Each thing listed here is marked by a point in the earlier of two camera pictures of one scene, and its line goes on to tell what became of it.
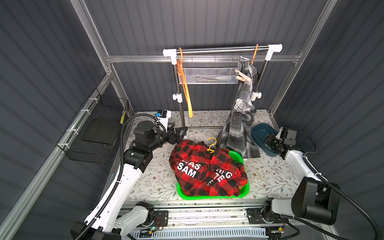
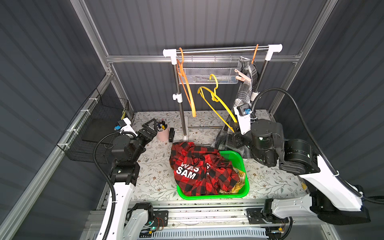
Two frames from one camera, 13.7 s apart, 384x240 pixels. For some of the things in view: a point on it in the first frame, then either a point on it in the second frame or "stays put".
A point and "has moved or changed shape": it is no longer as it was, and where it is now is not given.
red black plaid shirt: [197, 170] has moved or changed shape
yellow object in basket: [122, 117] stays put
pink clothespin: [244, 78] stays put
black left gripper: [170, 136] → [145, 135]
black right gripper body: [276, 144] → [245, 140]
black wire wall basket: [93, 133] stays put
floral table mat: [271, 179] stays put
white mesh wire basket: [210, 72] stays put
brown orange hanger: [255, 53] stays put
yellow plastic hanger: [213, 151] → [216, 98]
